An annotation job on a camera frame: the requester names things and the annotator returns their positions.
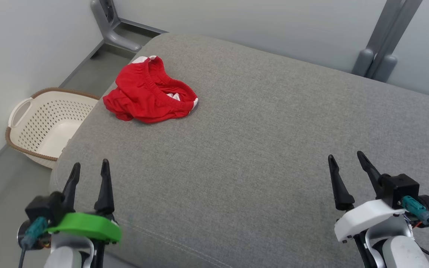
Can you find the red shorts with white trim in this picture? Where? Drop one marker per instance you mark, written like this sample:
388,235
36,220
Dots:
143,93

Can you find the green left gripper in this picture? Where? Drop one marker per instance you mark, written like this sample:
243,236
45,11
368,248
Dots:
84,225

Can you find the cream perforated laundry basket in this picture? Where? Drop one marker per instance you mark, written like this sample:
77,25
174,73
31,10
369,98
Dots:
47,123

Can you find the grey curved partition foot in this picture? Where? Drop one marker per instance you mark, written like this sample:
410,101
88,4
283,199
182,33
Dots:
110,29

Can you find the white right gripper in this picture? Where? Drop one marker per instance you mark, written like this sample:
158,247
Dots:
363,219

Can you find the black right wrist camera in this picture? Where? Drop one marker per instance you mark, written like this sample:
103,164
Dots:
400,190

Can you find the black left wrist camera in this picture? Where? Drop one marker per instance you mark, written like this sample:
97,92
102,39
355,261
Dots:
41,206

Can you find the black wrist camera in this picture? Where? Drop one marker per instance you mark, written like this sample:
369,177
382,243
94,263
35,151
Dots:
400,190
41,206

